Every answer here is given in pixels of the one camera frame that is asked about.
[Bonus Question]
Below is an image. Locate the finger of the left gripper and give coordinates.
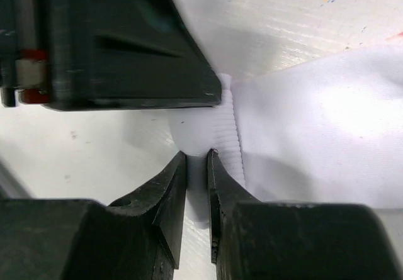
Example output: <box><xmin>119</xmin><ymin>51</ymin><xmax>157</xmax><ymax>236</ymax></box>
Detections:
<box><xmin>38</xmin><ymin>0</ymin><xmax>222</xmax><ymax>111</ymax></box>

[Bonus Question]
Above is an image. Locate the white sock with black stripes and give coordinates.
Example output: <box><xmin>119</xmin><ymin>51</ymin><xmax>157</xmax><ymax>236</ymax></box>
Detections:
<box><xmin>168</xmin><ymin>45</ymin><xmax>402</xmax><ymax>228</ymax></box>

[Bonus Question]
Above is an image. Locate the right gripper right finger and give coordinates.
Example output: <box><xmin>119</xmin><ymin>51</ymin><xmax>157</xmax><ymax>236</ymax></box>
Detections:
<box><xmin>207</xmin><ymin>150</ymin><xmax>402</xmax><ymax>279</ymax></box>

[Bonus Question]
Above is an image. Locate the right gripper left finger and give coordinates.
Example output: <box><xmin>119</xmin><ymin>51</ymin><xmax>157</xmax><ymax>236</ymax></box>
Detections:
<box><xmin>1</xmin><ymin>153</ymin><xmax>186</xmax><ymax>279</ymax></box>

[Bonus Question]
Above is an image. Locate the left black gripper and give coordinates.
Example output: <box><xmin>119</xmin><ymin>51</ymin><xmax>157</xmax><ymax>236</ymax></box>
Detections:
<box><xmin>1</xmin><ymin>0</ymin><xmax>50</xmax><ymax>107</ymax></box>

